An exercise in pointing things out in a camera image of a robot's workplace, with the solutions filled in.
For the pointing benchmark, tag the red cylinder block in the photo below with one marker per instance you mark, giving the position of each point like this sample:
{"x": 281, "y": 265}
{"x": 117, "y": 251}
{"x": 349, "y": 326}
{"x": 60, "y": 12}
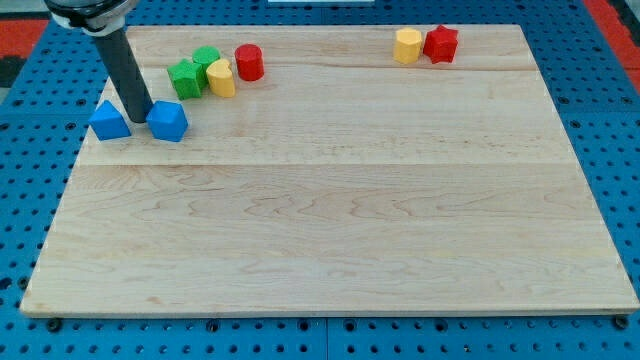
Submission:
{"x": 249, "y": 62}

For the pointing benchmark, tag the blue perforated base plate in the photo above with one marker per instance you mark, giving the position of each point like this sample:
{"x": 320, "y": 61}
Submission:
{"x": 43, "y": 121}

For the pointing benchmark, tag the blue triangular block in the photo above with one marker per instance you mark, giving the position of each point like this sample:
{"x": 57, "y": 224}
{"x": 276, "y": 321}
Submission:
{"x": 108, "y": 123}

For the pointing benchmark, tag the green star block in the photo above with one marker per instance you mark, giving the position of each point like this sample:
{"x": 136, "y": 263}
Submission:
{"x": 188, "y": 79}

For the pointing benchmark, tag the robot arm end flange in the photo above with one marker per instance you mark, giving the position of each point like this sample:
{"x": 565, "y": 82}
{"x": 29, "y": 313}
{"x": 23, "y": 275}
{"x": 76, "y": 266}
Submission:
{"x": 94, "y": 17}

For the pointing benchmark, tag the wooden board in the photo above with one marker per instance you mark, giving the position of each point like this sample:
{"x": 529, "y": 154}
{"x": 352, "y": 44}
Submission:
{"x": 341, "y": 184}

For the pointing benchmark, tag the green cylinder block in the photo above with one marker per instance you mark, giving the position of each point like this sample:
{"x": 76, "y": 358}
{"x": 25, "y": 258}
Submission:
{"x": 205, "y": 56}

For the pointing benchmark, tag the yellow heart block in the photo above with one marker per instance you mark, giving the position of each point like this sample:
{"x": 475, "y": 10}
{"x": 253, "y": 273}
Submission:
{"x": 221, "y": 78}

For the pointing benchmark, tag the blue cube block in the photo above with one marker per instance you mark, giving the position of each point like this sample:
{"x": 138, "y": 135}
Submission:
{"x": 167, "y": 121}

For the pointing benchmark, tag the red star block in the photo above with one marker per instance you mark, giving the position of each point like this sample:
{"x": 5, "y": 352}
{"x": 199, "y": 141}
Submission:
{"x": 441, "y": 44}

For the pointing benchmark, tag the yellow hexagon block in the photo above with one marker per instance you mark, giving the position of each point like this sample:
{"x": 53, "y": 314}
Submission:
{"x": 407, "y": 45}

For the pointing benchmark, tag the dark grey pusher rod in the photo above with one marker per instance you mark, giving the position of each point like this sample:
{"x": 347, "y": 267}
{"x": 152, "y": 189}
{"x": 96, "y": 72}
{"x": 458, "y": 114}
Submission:
{"x": 119, "y": 60}

